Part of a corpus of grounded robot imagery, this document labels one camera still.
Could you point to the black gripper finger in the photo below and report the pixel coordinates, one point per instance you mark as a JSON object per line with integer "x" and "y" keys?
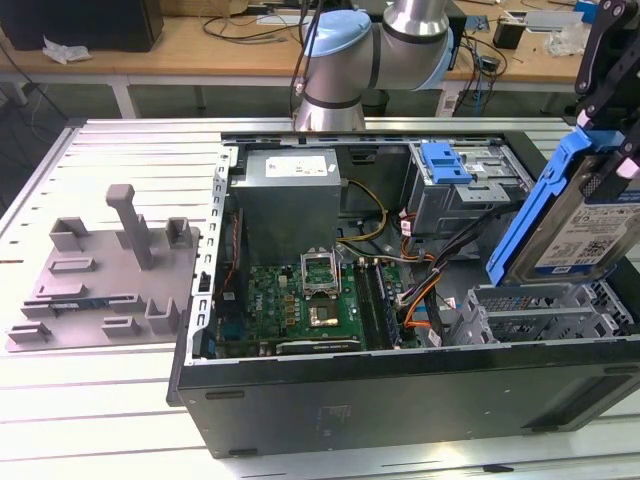
{"x": 602, "y": 45}
{"x": 620, "y": 185}

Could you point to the hard disk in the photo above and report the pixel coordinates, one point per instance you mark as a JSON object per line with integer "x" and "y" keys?
{"x": 565, "y": 240}

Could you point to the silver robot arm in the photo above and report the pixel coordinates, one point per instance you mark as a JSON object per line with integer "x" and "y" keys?
{"x": 340, "y": 75}

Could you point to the grey disk bay cage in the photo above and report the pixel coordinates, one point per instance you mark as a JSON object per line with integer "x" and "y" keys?
{"x": 540, "y": 311}

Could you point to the clear plastic bags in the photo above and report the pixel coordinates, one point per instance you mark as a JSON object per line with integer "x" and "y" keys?
{"x": 565, "y": 42}

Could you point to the blue cardboard box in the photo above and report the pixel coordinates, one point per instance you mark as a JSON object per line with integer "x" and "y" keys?
{"x": 585, "y": 10}

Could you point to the grey flat box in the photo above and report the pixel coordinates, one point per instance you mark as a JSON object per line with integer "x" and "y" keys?
{"x": 550, "y": 22}

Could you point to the small black box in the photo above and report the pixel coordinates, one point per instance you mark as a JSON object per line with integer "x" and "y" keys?
{"x": 507, "y": 36}

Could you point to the white paper label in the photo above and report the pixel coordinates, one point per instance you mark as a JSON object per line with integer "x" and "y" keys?
{"x": 450, "y": 105}

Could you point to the metal drive cage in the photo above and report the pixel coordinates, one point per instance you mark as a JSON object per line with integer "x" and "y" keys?
{"x": 450, "y": 210}

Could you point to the blue drive latch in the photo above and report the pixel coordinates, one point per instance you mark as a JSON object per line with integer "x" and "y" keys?
{"x": 445, "y": 170}

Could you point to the black waste bin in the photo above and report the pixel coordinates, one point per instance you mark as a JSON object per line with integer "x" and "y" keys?
{"x": 375, "y": 102}

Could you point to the installed blue RAM stick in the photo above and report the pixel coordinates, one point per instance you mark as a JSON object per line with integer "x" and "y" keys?
{"x": 390, "y": 305}

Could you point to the black RAM slot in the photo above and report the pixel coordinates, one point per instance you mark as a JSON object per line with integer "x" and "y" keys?
{"x": 381, "y": 300}
{"x": 373, "y": 300}
{"x": 365, "y": 300}

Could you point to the CPU socket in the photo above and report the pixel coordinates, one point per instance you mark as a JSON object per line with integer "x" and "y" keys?
{"x": 324, "y": 314}

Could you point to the grey power supply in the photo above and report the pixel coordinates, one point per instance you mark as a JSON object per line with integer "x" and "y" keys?
{"x": 285, "y": 215}

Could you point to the black graphics card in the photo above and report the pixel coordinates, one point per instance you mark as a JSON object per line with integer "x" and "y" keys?
{"x": 320, "y": 346}

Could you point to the black PC case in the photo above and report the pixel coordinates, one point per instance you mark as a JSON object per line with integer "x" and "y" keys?
{"x": 350, "y": 400}

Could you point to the green motherboard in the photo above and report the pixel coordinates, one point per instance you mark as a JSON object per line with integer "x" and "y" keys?
{"x": 270, "y": 300}

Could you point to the wooden desk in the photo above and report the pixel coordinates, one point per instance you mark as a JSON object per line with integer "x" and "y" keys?
{"x": 200, "y": 55}

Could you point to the large black box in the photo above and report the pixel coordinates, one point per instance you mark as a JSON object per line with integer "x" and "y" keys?
{"x": 75, "y": 25}

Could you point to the grey parts rack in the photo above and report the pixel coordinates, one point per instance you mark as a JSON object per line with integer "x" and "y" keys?
{"x": 100, "y": 320}

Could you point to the white crumpled plastic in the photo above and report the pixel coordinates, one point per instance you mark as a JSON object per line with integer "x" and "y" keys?
{"x": 65, "y": 52}

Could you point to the loose blue RAM stick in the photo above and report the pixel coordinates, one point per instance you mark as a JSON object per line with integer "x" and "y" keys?
{"x": 75, "y": 303}

